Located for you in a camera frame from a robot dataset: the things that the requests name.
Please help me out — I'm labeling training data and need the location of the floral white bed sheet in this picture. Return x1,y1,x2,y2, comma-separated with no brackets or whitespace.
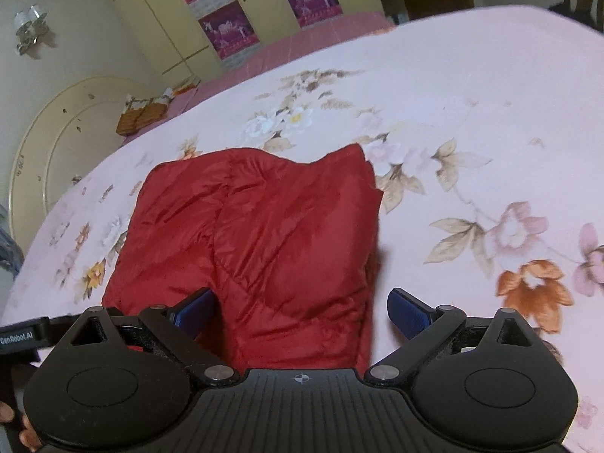
0,5,604,453

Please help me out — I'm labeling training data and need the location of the cream curved headboard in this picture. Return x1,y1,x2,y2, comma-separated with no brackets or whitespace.
8,74,163,247

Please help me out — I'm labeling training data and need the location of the person's left hand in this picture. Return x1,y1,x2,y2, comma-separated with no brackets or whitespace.
0,400,44,451

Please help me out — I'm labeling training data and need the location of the silver wall lamp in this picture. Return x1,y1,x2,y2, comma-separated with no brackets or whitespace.
12,5,51,58

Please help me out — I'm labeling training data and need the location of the wicker basket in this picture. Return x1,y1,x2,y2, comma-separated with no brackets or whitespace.
137,94,171,128
116,95,145,137

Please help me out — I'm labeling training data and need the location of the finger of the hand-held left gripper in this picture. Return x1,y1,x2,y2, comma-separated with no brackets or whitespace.
49,312,90,332

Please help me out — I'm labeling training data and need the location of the cream wardrobe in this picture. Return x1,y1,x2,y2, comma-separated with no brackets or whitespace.
92,0,393,76

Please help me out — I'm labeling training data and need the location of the orange white bundle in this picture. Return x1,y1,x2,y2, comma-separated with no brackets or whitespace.
171,77,203,97

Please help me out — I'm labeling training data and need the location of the grey cloth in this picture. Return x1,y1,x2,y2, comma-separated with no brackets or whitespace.
0,203,25,281

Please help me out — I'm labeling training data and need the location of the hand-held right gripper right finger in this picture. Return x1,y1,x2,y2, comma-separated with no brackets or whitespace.
363,288,539,384

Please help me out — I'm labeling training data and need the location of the pink bed sheet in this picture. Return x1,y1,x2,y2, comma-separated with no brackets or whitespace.
117,9,398,148

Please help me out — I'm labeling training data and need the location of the red padded jacket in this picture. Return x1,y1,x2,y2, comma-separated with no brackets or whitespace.
101,144,384,371

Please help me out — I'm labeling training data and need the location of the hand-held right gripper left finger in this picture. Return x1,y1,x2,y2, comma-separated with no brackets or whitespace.
71,287,242,386

